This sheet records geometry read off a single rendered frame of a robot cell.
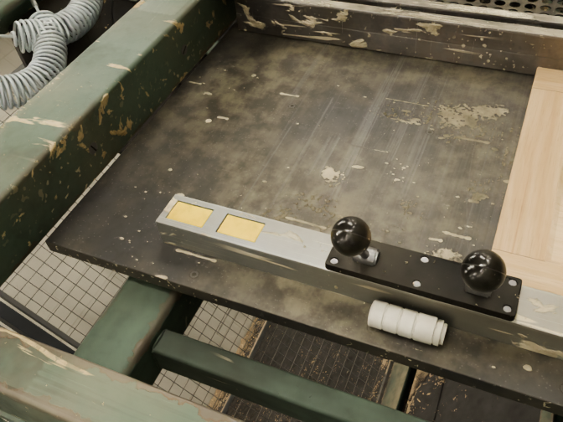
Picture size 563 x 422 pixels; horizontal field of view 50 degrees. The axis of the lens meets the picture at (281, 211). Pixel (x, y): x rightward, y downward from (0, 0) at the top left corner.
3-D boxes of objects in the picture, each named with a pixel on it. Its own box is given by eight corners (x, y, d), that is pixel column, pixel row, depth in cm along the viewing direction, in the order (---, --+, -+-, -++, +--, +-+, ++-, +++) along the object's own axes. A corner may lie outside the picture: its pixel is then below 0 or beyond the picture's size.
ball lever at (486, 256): (493, 311, 62) (502, 295, 49) (455, 300, 63) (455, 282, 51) (501, 275, 62) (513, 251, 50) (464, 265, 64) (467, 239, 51)
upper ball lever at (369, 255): (379, 279, 66) (362, 257, 53) (346, 270, 67) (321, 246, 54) (389, 245, 66) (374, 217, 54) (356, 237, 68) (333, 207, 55)
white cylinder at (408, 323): (366, 331, 65) (440, 353, 62) (367, 315, 63) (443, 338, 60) (374, 309, 67) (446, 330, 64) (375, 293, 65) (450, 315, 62)
